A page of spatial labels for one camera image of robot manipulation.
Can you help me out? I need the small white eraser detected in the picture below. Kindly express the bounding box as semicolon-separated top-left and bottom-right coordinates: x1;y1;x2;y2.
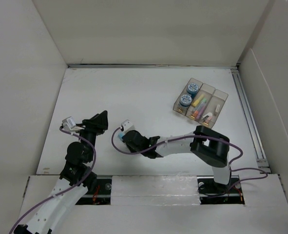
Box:
215;104;220;113

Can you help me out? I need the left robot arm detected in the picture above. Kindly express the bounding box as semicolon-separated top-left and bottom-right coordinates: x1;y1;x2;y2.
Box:
10;111;108;234

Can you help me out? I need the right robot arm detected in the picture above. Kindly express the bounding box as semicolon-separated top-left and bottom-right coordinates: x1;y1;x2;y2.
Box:
120;126;231;192

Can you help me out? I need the blue white jar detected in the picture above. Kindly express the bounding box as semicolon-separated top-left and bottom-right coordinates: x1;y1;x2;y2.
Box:
186;82;199;98
179;94;193;108

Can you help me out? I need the orange highlighter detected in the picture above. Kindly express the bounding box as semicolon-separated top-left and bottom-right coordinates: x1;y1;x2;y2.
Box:
192;111;199;118

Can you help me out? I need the pink white correction tape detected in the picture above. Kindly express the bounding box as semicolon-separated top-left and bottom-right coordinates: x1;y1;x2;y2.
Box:
203;112;213;123

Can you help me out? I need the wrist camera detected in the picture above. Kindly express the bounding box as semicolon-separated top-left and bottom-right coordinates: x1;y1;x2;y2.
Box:
61;117;77;132
121;119;135;133

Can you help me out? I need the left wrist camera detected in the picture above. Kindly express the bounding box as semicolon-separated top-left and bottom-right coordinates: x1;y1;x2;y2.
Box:
61;117;77;132

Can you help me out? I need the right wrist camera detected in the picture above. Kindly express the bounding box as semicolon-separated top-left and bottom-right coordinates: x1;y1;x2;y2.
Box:
121;119;135;133

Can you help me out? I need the pink highlighter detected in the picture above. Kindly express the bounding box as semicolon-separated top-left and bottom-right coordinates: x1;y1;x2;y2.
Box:
196;101;206;116

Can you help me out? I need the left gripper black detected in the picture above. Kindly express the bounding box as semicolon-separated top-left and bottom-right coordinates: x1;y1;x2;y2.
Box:
74;110;107;161

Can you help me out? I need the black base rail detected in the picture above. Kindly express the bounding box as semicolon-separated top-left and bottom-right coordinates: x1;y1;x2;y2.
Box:
77;175;245;206

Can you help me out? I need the blue highlighter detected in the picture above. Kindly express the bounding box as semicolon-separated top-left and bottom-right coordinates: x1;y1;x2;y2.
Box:
118;132;124;141

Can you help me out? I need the clear three-compartment organizer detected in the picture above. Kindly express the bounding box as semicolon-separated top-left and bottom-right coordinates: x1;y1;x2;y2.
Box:
173;78;229;129

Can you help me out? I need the right aluminium rail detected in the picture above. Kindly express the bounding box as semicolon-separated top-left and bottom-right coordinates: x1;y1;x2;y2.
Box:
231;69;271;173

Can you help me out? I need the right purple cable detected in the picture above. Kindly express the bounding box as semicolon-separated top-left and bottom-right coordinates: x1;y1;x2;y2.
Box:
111;125;270;198

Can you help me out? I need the yellow highlighter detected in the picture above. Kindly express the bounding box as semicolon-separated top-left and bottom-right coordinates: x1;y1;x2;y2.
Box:
192;95;204;107

